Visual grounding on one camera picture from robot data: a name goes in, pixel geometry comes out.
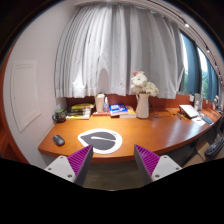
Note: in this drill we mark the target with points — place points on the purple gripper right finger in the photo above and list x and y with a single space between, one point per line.
153 167

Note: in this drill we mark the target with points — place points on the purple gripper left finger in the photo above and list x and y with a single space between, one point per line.
73 167

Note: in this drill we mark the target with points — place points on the dark grey computer mouse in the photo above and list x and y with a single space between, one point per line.
58 140

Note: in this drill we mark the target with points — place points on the white grey leaf mousepad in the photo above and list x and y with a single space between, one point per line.
104 141

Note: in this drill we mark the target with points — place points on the stack of books left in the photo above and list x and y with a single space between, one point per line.
79 111

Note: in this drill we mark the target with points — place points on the dark green mug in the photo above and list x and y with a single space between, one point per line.
59 116

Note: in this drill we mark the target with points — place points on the orange book under blue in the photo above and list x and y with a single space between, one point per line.
130 114

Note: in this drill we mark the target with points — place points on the white ceramic pitcher vase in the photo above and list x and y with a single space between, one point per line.
142 109

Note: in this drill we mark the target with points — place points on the blue white book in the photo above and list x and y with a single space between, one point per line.
118 109

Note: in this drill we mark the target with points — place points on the clear plastic bottle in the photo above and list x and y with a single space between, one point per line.
106 105

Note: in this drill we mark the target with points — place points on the white tissue box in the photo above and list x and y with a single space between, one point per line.
99 101

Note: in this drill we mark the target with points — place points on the white laptop on stand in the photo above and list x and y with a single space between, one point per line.
189 110

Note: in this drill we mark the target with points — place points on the dark phone on desk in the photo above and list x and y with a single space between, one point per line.
207 120

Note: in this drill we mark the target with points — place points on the white pink flower bouquet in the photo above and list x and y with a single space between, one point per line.
141 85

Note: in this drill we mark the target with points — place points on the teal side curtain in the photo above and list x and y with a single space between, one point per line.
192 69

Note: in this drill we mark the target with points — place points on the white pleated curtain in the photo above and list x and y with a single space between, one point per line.
104 44

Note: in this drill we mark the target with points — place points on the white wall panel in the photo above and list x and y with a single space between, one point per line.
24 95

